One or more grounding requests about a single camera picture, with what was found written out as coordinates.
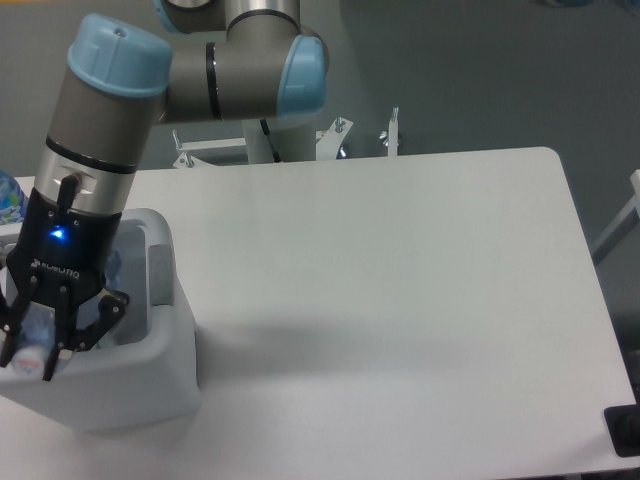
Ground clear crushed plastic bottle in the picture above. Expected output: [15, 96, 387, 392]
[10, 248, 122, 378]

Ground white frame bar right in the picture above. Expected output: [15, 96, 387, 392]
[591, 170, 639, 265]

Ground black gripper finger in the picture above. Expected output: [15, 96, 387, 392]
[42, 285, 130, 381]
[1, 287, 35, 368]

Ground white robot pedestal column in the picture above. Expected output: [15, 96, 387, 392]
[242, 115, 316, 164]

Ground white trash can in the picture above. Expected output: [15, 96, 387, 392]
[1, 208, 201, 431]

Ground white metal mounting frame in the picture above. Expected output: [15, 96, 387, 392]
[171, 106, 404, 170]

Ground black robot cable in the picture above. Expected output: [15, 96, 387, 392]
[258, 117, 282, 164]

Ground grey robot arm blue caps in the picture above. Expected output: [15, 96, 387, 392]
[1, 1, 329, 381]

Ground black clamp at table corner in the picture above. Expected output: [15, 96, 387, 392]
[604, 404, 639, 458]

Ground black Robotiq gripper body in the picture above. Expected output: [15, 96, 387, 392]
[7, 189, 122, 310]

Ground blue patterned bottle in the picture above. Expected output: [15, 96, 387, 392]
[0, 170, 28, 225]

